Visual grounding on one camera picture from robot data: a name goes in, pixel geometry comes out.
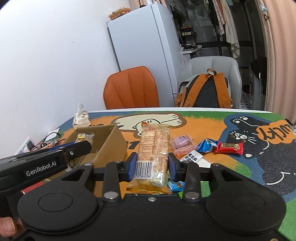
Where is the orange-red jelly snack packet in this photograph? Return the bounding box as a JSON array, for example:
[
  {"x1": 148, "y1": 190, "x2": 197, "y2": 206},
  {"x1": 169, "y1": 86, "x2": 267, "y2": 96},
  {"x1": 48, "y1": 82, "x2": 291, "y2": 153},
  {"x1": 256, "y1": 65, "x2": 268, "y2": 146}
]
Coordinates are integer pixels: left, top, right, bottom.
[{"x1": 174, "y1": 145, "x2": 196, "y2": 159}]

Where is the white labelled snack pack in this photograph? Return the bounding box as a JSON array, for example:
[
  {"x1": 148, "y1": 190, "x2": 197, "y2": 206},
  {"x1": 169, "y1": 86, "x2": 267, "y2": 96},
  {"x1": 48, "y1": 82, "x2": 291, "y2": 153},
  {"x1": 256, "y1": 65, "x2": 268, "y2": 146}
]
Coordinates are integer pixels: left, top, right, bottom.
[{"x1": 180, "y1": 150, "x2": 203, "y2": 163}]

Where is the orange biscuit pack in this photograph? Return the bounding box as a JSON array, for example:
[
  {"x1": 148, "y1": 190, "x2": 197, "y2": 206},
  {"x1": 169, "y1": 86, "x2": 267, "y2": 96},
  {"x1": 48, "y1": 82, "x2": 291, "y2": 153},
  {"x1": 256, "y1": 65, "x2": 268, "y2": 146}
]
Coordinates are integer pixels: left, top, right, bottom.
[{"x1": 126, "y1": 121, "x2": 171, "y2": 194}]

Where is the pink snack packet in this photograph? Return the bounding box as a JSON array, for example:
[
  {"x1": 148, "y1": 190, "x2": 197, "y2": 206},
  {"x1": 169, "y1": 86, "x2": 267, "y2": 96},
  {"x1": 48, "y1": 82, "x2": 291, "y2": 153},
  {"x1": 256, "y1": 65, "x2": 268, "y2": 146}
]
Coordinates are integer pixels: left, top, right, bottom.
[{"x1": 172, "y1": 135, "x2": 194, "y2": 149}]

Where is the blue snack wrapper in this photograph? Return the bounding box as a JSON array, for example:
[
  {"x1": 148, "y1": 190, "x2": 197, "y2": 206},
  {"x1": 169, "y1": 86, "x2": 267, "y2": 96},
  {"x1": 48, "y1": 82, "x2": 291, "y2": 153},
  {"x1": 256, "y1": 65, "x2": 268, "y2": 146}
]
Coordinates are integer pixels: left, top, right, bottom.
[{"x1": 196, "y1": 138, "x2": 218, "y2": 153}]

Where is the yellow small snack packet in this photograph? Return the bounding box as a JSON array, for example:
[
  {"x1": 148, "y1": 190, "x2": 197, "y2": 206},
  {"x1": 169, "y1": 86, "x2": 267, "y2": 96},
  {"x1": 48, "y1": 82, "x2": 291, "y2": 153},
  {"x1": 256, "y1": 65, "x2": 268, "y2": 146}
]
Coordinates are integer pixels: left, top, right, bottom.
[{"x1": 75, "y1": 133, "x2": 95, "y2": 146}]

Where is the red candy bar wrapper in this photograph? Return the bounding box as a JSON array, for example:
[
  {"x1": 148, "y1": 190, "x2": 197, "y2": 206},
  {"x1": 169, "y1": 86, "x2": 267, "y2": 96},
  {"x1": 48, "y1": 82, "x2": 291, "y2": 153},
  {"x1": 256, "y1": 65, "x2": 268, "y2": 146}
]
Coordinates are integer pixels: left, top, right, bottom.
[{"x1": 215, "y1": 142, "x2": 243, "y2": 155}]

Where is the left hand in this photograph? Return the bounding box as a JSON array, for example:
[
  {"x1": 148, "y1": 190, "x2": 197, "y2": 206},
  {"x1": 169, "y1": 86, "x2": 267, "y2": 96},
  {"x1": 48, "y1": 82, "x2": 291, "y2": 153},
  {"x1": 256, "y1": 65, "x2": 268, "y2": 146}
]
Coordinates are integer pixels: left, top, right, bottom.
[{"x1": 0, "y1": 217, "x2": 25, "y2": 238}]

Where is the white power strip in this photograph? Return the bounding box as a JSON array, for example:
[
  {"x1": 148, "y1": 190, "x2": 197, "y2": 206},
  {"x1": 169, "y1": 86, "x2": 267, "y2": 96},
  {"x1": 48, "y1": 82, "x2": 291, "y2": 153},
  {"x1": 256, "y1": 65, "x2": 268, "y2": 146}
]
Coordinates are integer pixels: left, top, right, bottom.
[{"x1": 15, "y1": 137, "x2": 34, "y2": 155}]

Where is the brown cardboard box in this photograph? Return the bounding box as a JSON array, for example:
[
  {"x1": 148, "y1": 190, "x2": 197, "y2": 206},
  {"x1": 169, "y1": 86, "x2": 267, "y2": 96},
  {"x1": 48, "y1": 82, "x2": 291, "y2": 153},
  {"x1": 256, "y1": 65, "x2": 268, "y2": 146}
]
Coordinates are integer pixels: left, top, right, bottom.
[{"x1": 63, "y1": 124, "x2": 127, "y2": 168}]

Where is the tissue pack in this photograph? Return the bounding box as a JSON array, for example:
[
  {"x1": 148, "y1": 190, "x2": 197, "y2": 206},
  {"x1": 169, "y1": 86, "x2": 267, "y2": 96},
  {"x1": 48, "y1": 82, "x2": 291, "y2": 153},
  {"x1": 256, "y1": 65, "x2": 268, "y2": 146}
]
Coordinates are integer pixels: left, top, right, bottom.
[{"x1": 72, "y1": 103, "x2": 91, "y2": 129}]

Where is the orange chair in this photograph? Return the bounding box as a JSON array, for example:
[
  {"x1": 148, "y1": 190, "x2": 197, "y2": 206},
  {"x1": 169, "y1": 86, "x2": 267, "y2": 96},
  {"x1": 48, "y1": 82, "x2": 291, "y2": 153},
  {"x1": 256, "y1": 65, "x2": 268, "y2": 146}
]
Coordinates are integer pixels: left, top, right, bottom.
[{"x1": 103, "y1": 66, "x2": 159, "y2": 109}]

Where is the orange black backpack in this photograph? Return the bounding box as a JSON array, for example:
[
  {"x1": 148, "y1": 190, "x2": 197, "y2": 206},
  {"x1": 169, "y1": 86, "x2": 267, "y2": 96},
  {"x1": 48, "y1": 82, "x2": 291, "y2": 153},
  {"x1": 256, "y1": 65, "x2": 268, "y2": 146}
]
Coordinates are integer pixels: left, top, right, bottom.
[{"x1": 175, "y1": 68, "x2": 235, "y2": 108}]

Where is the colourful cartoon table mat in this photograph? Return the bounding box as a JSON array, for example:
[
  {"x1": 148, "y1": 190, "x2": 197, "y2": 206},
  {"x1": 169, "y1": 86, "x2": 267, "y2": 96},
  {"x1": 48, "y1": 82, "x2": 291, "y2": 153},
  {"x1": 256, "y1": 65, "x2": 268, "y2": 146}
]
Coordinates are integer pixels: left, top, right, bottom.
[{"x1": 21, "y1": 110, "x2": 296, "y2": 239}]

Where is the grey armchair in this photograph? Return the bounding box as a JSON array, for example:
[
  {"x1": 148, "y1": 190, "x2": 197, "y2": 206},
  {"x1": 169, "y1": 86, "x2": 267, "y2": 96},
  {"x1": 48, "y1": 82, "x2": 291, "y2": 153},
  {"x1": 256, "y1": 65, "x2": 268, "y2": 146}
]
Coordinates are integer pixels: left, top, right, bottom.
[{"x1": 175, "y1": 56, "x2": 242, "y2": 108}]

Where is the white refrigerator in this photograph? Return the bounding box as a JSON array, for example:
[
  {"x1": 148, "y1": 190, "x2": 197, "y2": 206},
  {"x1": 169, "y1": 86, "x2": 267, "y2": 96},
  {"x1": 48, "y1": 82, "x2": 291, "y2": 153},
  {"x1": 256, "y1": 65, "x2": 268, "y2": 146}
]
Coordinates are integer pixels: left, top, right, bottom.
[{"x1": 107, "y1": 3, "x2": 185, "y2": 107}]

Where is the white hanging towel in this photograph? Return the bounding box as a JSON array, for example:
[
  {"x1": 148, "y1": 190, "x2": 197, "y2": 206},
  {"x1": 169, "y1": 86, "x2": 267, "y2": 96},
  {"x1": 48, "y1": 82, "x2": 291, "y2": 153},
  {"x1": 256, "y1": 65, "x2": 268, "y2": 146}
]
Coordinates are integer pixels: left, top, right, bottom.
[{"x1": 221, "y1": 1, "x2": 240, "y2": 59}]

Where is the bag of oranges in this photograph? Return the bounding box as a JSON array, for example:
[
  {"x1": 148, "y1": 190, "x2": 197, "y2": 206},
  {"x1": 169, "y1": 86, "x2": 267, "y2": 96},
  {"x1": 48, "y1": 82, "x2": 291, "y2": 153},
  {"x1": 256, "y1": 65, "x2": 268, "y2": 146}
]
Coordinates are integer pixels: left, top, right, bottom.
[{"x1": 108, "y1": 6, "x2": 131, "y2": 20}]

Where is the pink curtain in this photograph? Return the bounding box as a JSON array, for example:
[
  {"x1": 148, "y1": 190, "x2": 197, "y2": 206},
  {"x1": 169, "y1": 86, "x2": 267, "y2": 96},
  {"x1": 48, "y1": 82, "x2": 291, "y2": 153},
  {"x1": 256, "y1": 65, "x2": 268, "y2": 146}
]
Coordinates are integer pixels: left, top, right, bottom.
[{"x1": 260, "y1": 1, "x2": 295, "y2": 121}]

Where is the black cable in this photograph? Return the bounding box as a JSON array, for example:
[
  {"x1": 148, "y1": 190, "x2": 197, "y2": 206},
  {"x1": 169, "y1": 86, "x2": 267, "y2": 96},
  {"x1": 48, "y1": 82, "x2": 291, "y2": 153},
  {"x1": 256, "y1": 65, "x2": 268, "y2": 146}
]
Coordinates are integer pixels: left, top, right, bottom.
[{"x1": 34, "y1": 131, "x2": 65, "y2": 149}]

